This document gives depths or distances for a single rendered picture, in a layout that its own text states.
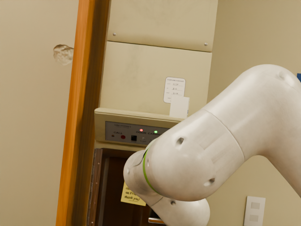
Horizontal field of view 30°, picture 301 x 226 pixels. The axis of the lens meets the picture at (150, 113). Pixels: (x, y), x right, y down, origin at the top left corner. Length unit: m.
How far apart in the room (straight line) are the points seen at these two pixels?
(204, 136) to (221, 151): 0.03
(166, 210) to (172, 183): 0.44
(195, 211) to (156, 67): 0.57
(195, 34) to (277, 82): 0.83
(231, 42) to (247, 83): 1.25
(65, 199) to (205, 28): 0.65
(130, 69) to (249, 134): 0.88
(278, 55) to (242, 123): 1.31
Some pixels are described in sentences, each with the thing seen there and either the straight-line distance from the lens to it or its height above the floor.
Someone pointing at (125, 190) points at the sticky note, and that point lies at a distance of 1.71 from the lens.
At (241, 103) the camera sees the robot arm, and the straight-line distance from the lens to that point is 0.87.
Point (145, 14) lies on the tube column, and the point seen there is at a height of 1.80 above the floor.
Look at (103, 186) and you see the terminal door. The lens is 1.72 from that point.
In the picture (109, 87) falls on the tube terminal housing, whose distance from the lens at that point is 1.70.
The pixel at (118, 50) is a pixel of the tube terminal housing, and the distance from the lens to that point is 1.70.
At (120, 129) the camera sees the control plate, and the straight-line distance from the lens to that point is 1.63.
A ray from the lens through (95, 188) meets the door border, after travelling 1.72.
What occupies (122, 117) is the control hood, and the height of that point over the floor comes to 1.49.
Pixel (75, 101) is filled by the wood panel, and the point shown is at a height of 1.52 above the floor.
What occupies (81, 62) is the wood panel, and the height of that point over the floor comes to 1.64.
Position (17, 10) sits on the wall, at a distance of 2.21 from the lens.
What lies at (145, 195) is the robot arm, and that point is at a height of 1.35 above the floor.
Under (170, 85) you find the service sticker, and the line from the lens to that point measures 1.69.
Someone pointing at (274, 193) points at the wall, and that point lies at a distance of 2.20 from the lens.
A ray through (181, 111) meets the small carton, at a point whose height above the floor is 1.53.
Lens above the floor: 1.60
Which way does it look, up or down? 3 degrees down
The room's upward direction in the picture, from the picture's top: 6 degrees clockwise
